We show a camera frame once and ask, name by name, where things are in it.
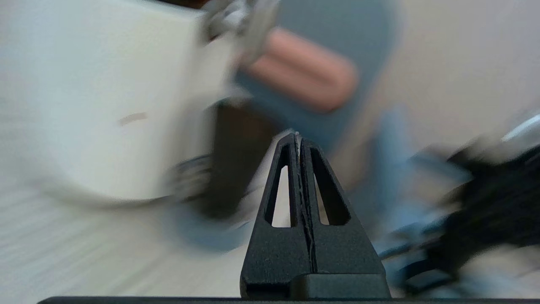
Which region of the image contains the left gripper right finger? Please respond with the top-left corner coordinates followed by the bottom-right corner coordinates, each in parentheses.
top-left (290, 139), bottom-right (391, 298)

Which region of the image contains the steel dispenser tap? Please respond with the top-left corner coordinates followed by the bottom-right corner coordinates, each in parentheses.
top-left (202, 0), bottom-right (281, 64)

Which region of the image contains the teal upholstered booth bench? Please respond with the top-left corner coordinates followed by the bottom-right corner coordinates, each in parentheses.
top-left (234, 0), bottom-right (401, 152)

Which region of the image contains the round perforated drip tray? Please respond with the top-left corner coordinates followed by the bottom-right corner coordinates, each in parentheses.
top-left (165, 156), bottom-right (254, 254)

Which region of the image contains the black plastic cup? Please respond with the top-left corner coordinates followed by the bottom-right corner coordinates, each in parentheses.
top-left (198, 106), bottom-right (279, 220)

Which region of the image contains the dark tea beverage dispenser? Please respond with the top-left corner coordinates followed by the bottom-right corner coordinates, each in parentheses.
top-left (0, 0), bottom-right (237, 207)

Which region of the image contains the light blue chair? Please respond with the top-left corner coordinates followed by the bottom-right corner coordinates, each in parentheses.
top-left (350, 106), bottom-right (473, 288)

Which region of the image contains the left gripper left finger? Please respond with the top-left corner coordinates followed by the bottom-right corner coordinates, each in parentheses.
top-left (240, 133), bottom-right (316, 298)

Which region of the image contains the pink cylindrical back bolster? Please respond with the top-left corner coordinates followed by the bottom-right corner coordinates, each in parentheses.
top-left (245, 27), bottom-right (359, 112)

